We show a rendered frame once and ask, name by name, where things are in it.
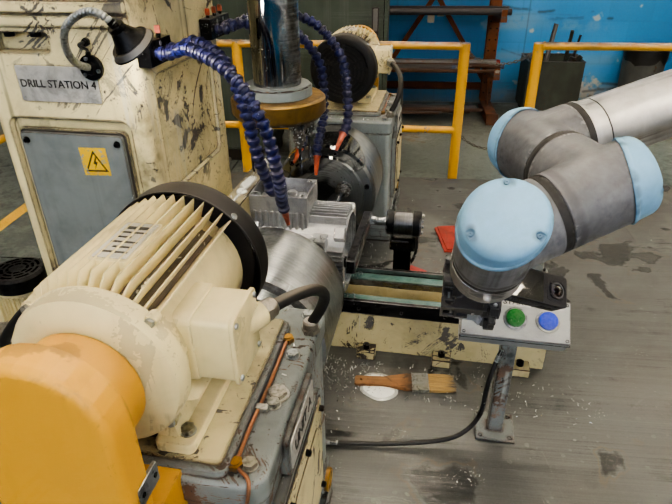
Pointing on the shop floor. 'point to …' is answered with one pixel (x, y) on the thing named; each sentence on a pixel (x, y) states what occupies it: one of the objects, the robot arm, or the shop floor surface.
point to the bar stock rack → (456, 59)
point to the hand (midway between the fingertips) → (484, 312)
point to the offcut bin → (553, 77)
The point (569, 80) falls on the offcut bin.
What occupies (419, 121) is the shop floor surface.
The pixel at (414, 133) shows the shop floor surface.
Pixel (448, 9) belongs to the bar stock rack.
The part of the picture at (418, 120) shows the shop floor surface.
